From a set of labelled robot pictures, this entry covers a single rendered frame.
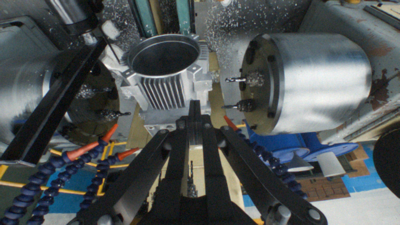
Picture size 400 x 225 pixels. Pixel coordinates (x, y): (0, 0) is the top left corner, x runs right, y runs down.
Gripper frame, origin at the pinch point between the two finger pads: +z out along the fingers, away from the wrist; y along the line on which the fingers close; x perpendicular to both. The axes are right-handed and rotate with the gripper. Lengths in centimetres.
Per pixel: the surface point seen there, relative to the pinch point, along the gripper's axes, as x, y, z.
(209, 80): 2.3, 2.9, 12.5
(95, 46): 10.0, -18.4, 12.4
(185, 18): 15.1, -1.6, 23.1
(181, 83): 2.8, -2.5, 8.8
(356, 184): -370, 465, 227
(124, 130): -43, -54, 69
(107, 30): 15.6, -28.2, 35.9
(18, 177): -156, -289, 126
